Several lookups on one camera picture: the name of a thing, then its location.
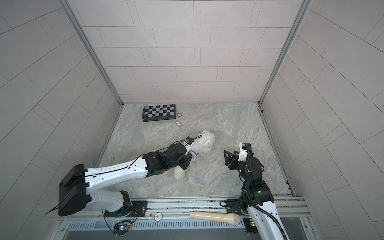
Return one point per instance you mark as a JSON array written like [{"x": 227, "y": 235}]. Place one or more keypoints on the left green circuit board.
[{"x": 123, "y": 226}]

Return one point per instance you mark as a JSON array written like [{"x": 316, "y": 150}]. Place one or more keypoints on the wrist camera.
[
  {"x": 244, "y": 151},
  {"x": 187, "y": 143}
]

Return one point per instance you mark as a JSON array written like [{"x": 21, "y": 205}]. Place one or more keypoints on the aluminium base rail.
[{"x": 180, "y": 208}]

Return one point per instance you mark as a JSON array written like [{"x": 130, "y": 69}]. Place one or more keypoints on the right green circuit board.
[{"x": 249, "y": 226}]

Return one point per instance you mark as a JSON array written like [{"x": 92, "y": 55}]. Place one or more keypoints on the green circuit board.
[
  {"x": 123, "y": 226},
  {"x": 249, "y": 226}
]

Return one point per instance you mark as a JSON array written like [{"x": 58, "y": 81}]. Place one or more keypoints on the white fluffy teddy bear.
[{"x": 204, "y": 142}]

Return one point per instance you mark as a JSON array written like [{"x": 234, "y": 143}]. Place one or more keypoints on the blue white striped shirt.
[{"x": 193, "y": 155}]

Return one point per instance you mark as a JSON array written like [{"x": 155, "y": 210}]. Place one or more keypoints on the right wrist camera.
[{"x": 244, "y": 151}]

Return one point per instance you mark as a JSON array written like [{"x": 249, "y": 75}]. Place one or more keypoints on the folded black chess board box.
[{"x": 159, "y": 113}]

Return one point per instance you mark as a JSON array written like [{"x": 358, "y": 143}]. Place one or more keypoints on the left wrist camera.
[{"x": 187, "y": 143}]

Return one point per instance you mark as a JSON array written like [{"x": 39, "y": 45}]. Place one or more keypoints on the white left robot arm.
[{"x": 83, "y": 188}]

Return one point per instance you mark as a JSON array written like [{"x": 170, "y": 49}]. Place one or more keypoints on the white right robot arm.
[{"x": 256, "y": 199}]

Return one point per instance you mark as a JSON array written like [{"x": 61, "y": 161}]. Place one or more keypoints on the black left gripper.
[{"x": 187, "y": 161}]

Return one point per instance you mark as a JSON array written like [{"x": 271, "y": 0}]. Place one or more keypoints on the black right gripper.
[{"x": 233, "y": 159}]

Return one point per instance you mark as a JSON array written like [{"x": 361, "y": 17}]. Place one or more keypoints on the beige wooden handle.
[{"x": 229, "y": 218}]

